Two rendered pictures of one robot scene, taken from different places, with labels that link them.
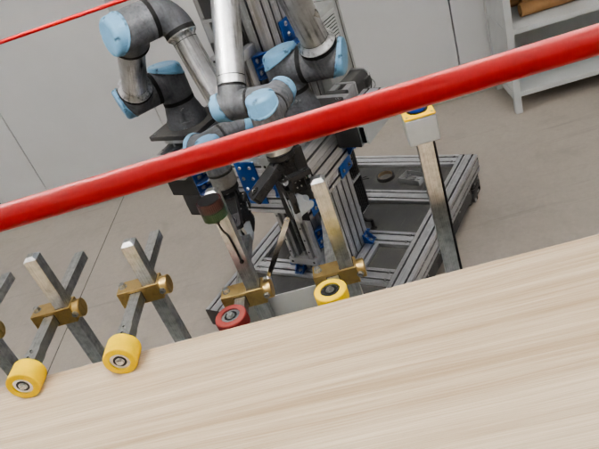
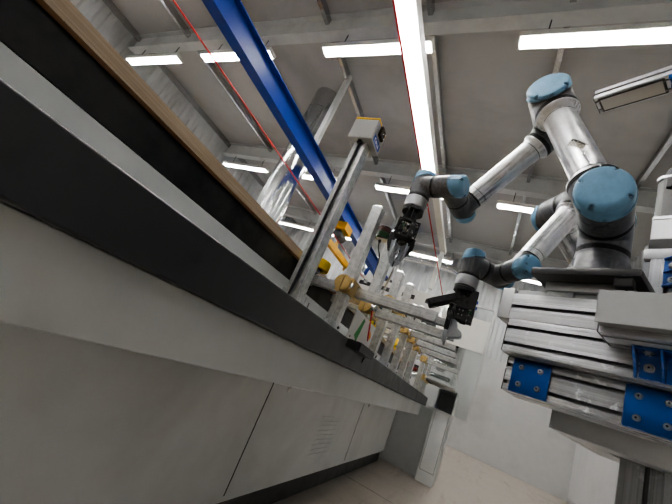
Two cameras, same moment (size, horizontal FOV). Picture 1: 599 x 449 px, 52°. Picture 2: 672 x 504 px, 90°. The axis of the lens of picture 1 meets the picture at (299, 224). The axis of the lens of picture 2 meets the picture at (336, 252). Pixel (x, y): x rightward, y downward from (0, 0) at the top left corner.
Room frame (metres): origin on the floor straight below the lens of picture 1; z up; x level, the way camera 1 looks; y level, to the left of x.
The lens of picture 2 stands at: (1.54, -1.06, 0.60)
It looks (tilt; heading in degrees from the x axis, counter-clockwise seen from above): 18 degrees up; 108
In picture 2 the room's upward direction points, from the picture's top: 24 degrees clockwise
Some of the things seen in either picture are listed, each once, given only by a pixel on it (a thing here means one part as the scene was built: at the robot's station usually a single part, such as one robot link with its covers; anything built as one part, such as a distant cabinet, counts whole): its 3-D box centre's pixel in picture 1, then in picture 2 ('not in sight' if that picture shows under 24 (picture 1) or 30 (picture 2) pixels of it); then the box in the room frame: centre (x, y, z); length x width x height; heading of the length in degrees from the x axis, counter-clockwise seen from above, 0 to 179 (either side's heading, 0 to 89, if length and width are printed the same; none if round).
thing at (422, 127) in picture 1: (420, 125); (366, 137); (1.25, -0.33, 1.18); 0.07 x 0.07 x 0.08; 81
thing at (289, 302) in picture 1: (278, 308); (362, 332); (1.35, 0.14, 0.75); 0.26 x 0.01 x 0.10; 81
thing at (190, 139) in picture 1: (204, 145); (499, 275); (1.73, 0.18, 1.12); 0.11 x 0.11 x 0.08; 22
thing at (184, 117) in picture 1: (183, 109); not in sight; (2.22, 0.25, 1.09); 0.15 x 0.15 x 0.10
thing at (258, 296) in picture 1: (248, 294); (368, 309); (1.33, 0.19, 0.85); 0.13 x 0.06 x 0.05; 81
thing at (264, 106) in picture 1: (266, 114); (422, 187); (1.39, -0.02, 1.28); 0.09 x 0.08 x 0.11; 154
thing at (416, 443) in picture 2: not in sight; (388, 357); (1.27, 3.11, 0.95); 1.65 x 0.70 x 1.90; 171
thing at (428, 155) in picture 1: (441, 216); (329, 217); (1.25, -0.34, 0.93); 0.05 x 0.04 x 0.45; 81
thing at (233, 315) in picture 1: (237, 330); not in sight; (1.19, 0.23, 0.85); 0.08 x 0.08 x 0.11
